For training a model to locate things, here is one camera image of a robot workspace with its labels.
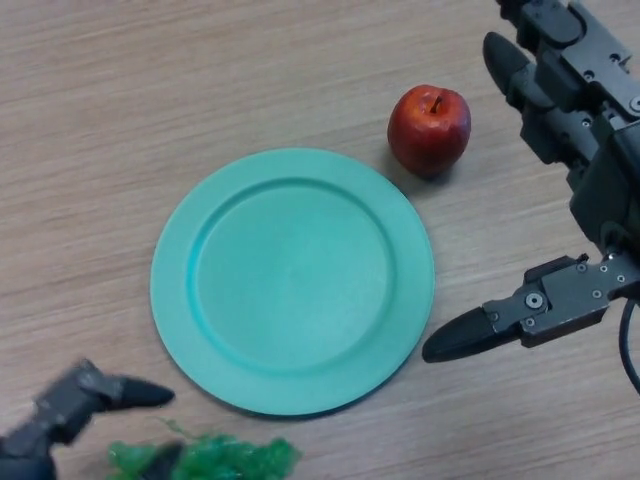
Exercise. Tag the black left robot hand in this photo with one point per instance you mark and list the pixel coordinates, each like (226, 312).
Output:
(60, 405)

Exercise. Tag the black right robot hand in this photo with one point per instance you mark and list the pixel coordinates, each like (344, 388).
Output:
(575, 95)

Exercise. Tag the green grapes bunch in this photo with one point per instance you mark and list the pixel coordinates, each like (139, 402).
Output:
(235, 457)

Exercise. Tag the green round plate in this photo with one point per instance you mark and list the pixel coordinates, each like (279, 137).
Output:
(292, 285)

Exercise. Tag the red apple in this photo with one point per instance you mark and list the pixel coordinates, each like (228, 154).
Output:
(427, 132)

